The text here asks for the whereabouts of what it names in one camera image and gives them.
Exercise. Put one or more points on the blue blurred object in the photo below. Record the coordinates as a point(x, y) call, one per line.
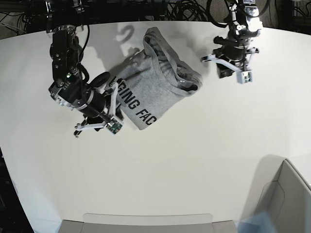
point(255, 222)

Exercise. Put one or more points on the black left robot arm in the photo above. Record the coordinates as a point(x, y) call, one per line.
point(242, 20)

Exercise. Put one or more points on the beige tray at bottom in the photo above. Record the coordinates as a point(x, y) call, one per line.
point(99, 223)

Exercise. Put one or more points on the beige bin at right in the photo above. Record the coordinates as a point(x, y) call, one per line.
point(285, 204)

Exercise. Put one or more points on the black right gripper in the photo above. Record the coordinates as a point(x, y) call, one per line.
point(96, 102)

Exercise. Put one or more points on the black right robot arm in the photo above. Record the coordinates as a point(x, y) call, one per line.
point(71, 85)

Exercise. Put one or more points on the grey T-shirt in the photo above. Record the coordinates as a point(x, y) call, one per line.
point(153, 80)

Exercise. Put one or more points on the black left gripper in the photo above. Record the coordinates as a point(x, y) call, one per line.
point(233, 51)

